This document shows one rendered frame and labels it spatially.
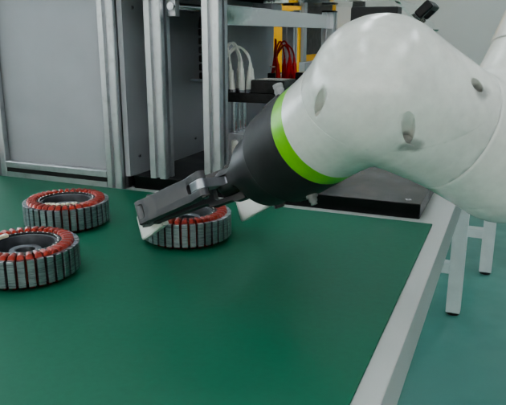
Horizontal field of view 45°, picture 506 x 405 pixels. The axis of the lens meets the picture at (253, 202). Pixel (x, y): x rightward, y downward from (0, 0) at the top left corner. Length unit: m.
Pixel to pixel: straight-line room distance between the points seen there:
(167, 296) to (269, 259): 0.15
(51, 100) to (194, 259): 0.51
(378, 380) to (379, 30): 0.25
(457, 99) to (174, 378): 0.29
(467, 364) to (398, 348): 1.57
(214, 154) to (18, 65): 0.39
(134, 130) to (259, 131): 0.53
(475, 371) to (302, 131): 1.65
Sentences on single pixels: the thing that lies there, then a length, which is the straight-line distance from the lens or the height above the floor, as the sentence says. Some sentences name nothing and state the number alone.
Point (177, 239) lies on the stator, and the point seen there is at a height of 0.77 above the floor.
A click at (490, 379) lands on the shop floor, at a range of 2.04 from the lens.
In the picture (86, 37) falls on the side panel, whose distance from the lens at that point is 1.06.
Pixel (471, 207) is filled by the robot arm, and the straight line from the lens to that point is 0.51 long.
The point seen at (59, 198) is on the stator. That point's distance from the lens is 0.89.
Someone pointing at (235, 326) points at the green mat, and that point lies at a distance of 0.55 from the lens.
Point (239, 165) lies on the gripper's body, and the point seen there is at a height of 0.88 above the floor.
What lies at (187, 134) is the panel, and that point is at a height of 0.81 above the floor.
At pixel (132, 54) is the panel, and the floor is 0.97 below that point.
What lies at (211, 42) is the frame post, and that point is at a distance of 0.95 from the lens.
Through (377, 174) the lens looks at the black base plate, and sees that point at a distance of 1.05.
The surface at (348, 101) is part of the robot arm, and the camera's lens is 0.42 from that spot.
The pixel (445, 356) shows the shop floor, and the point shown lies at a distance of 2.12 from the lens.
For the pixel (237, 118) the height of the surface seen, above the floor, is 0.85.
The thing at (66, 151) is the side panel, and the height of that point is 0.80.
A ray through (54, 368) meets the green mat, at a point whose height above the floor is 0.75.
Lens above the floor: 1.00
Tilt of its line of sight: 15 degrees down
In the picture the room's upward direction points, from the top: straight up
